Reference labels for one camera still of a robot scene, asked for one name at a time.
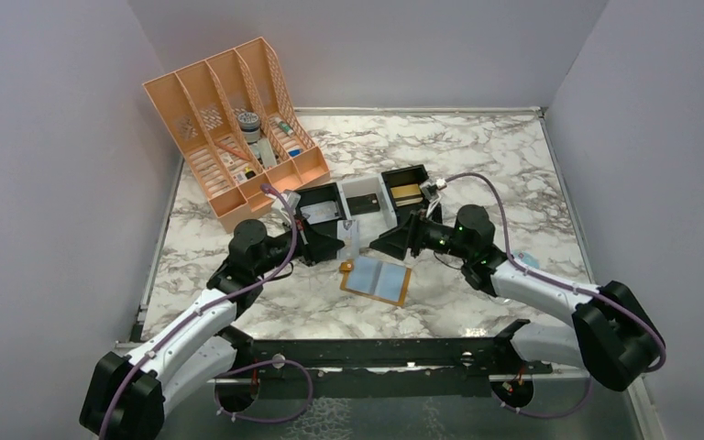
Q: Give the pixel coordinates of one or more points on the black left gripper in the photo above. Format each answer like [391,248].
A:
[306,241]

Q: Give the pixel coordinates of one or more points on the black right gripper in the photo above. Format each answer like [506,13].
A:
[413,234]

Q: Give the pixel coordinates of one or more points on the white silver card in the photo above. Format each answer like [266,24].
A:
[320,212]

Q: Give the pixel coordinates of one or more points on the light blue card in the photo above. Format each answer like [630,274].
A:
[376,279]

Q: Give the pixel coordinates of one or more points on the tan leather card holder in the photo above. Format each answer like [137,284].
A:
[376,297]

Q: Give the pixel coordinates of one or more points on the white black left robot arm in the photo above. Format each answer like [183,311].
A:
[131,395]

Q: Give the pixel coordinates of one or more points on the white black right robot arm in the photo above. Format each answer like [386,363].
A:
[602,329]

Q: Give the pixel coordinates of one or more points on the gold credit card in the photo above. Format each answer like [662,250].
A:
[406,195]

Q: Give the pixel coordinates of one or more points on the black credit card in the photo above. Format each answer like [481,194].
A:
[363,204]

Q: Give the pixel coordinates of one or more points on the black left tray bin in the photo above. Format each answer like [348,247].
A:
[319,241]

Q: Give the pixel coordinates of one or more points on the black tray bin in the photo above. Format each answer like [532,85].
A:
[319,241]
[404,176]

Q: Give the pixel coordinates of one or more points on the black right tray bin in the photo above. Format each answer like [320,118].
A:
[404,176]

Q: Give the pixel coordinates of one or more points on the clear blue packaged item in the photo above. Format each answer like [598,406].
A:
[527,259]

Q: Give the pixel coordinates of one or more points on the grey round jar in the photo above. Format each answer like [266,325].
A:
[250,126]

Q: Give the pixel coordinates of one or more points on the peach plastic desk organizer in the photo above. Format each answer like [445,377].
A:
[199,103]

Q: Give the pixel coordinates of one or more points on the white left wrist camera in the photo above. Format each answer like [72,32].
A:
[284,204]

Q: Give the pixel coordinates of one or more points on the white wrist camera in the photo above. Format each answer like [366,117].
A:
[431,189]
[284,204]

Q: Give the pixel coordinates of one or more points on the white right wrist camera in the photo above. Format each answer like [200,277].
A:
[431,189]

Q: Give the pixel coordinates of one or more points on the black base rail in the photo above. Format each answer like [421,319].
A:
[372,368]

